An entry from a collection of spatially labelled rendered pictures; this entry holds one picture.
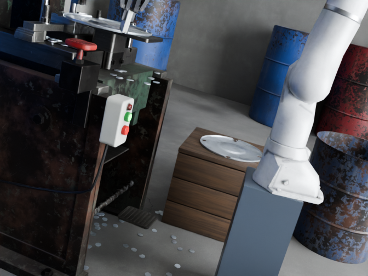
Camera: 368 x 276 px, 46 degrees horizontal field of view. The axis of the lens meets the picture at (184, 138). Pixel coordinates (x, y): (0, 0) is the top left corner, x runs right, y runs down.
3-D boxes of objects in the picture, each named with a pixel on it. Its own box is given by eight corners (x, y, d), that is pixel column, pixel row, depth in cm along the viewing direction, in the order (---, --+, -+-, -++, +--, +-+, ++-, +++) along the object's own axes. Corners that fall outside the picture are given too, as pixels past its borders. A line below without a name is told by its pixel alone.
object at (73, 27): (96, 33, 152) (99, 20, 150) (73, 33, 138) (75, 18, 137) (74, 27, 154) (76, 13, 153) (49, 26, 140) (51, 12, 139)
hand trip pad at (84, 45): (94, 73, 114) (99, 44, 111) (82, 75, 108) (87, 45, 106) (71, 65, 115) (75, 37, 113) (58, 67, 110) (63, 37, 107)
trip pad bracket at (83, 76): (90, 128, 122) (102, 59, 116) (70, 136, 113) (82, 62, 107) (71, 121, 124) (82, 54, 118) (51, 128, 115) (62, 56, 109)
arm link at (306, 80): (354, 23, 125) (372, 26, 107) (312, 101, 132) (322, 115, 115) (319, 7, 125) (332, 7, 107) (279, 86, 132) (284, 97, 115)
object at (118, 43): (156, 76, 148) (164, 36, 144) (139, 80, 135) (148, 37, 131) (92, 57, 154) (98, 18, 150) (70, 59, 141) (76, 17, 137)
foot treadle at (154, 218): (155, 228, 159) (158, 216, 158) (144, 240, 150) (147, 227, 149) (21, 176, 173) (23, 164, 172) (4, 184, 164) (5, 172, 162)
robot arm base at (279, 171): (319, 185, 142) (333, 147, 138) (325, 210, 125) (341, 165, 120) (253, 166, 145) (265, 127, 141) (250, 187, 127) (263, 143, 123)
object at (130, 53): (135, 63, 166) (138, 47, 164) (70, 73, 124) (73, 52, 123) (67, 43, 173) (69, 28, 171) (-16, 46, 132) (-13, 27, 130)
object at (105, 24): (166, 41, 137) (166, 39, 137) (76, 24, 123) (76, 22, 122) (132, 26, 161) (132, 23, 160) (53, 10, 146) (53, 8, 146)
